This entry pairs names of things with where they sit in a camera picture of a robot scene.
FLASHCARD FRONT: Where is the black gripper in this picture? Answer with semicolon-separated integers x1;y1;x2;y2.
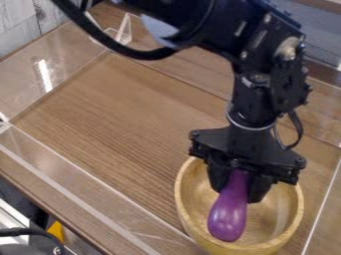
188;114;306;203

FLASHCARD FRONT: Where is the purple toy eggplant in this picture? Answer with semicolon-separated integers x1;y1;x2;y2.
207;170;247;242

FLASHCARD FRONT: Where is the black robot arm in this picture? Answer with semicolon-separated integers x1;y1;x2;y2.
51;0;311;203

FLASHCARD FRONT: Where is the brown wooden bowl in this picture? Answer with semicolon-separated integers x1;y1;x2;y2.
174;157;303;255

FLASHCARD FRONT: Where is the black and yellow device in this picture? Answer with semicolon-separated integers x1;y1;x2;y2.
0;196;79;255

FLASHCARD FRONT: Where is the clear acrylic tray enclosure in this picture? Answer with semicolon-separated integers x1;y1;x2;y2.
0;9;341;255

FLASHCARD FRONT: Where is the clear acrylic corner bracket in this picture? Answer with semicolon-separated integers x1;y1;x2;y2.
85;12;132;45

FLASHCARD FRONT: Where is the black cable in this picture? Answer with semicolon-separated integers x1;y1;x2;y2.
0;228;64;255

